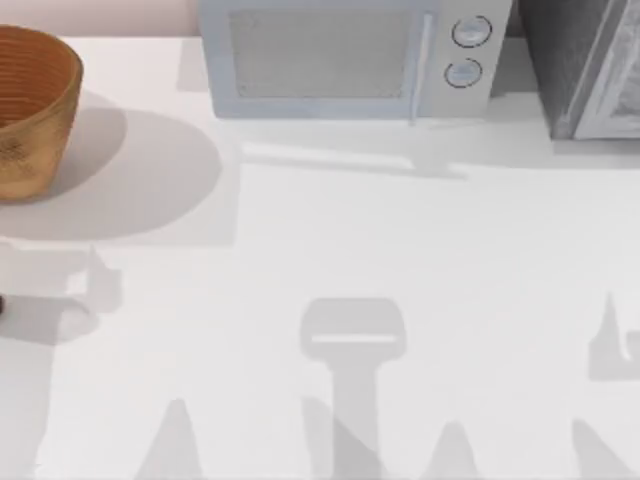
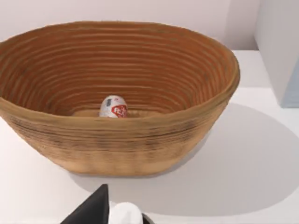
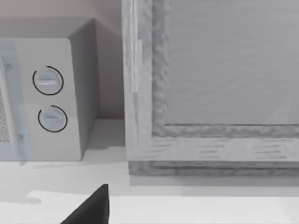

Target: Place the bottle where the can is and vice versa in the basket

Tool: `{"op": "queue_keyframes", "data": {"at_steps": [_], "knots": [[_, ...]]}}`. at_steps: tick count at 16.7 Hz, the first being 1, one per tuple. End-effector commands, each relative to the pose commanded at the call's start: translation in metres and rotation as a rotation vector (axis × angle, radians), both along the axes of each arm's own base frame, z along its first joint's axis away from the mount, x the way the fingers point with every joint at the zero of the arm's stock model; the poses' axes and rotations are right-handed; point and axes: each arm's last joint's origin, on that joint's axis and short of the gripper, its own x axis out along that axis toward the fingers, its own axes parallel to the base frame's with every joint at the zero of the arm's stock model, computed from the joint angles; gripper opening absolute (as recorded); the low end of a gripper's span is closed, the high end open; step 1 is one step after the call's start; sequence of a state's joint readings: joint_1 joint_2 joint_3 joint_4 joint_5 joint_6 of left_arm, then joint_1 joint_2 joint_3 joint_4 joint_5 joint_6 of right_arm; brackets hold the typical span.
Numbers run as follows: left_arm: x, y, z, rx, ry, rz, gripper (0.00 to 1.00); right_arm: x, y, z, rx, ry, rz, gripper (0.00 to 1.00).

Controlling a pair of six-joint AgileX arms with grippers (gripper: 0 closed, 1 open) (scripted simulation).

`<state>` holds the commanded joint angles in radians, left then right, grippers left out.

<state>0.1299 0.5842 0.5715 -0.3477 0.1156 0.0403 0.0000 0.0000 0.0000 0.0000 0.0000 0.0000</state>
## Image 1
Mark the microwave oven door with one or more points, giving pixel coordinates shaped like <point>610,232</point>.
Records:
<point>320,55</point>

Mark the microwave knob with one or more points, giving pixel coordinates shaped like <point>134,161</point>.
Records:
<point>471,31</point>
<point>463,73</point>

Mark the pale microwave oven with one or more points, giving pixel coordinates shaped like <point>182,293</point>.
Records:
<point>495,55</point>

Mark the brown wooden basket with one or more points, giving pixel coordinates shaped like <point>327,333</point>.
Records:
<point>35,125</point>

